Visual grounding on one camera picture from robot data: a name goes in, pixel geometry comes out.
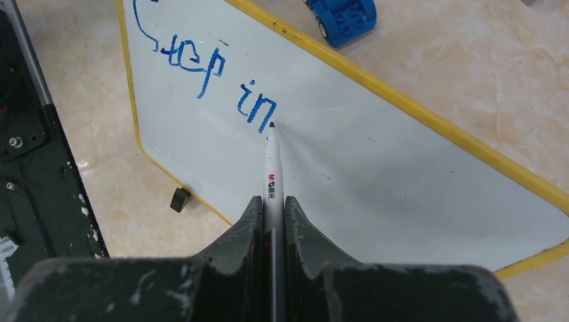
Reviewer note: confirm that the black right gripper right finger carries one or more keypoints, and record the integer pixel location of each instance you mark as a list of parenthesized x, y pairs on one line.
[(327, 284)]

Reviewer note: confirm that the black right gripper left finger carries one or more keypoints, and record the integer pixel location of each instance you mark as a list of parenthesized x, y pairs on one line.
[(223, 282)]

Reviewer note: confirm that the blue white marker pen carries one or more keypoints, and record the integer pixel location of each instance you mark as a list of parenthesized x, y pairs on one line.
[(274, 232)]

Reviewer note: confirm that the yellow-framed whiteboard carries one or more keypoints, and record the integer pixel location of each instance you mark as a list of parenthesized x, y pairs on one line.
[(383, 177)]

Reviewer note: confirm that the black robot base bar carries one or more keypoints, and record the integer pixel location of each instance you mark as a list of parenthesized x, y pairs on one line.
[(45, 210)]

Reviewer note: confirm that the black left board foot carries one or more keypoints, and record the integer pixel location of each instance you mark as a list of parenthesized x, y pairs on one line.
[(179, 200)]

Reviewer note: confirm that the blue toy wheel block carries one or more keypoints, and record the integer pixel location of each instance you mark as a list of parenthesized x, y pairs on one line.
[(342, 21)]

